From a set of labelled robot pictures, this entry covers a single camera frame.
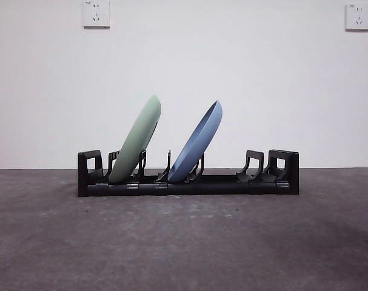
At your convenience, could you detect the blue round plate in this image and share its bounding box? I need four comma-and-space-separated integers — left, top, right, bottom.
167, 99, 224, 184

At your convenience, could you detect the green round plate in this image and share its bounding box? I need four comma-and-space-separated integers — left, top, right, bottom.
108, 94, 162, 185

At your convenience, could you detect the black plate rack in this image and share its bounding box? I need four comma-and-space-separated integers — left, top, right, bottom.
76, 149, 300, 198

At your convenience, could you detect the white wall socket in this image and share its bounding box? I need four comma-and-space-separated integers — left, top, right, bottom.
82, 0, 111, 30
345, 2, 368, 32

